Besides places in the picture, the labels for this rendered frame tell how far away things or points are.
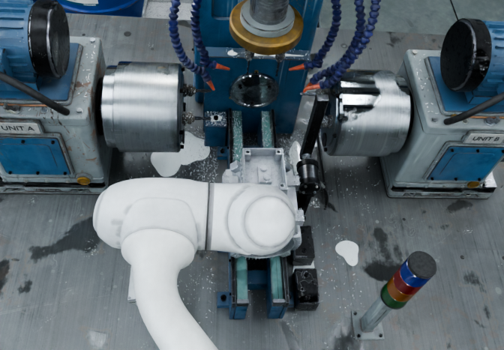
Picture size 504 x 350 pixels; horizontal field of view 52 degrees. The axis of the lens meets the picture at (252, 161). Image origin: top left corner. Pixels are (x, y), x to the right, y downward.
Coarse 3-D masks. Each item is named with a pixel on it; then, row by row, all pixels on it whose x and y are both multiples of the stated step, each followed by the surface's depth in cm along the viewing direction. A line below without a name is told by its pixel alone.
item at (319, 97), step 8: (320, 96) 124; (320, 104) 125; (312, 112) 128; (320, 112) 127; (312, 120) 130; (320, 120) 130; (312, 128) 132; (304, 136) 137; (312, 136) 135; (304, 144) 138; (312, 144) 138; (304, 152) 141; (312, 152) 142
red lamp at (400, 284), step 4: (396, 272) 112; (396, 276) 112; (400, 276) 109; (396, 280) 111; (400, 280) 110; (396, 284) 112; (400, 284) 110; (404, 284) 109; (400, 288) 111; (404, 288) 110; (408, 288) 109; (412, 288) 108; (416, 288) 108; (420, 288) 109; (404, 292) 111; (408, 292) 111; (412, 292) 111
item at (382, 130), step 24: (360, 72) 143; (384, 72) 145; (336, 96) 138; (360, 96) 138; (384, 96) 138; (408, 96) 140; (336, 120) 140; (360, 120) 138; (384, 120) 138; (408, 120) 140; (336, 144) 142; (360, 144) 142; (384, 144) 142
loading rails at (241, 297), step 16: (240, 112) 162; (272, 112) 162; (240, 128) 158; (272, 128) 158; (240, 144) 155; (272, 144) 157; (240, 272) 132; (256, 272) 141; (272, 272) 133; (240, 288) 130; (256, 288) 141; (272, 288) 131; (288, 288) 130; (224, 304) 137; (240, 304) 128; (272, 304) 129; (288, 304) 129
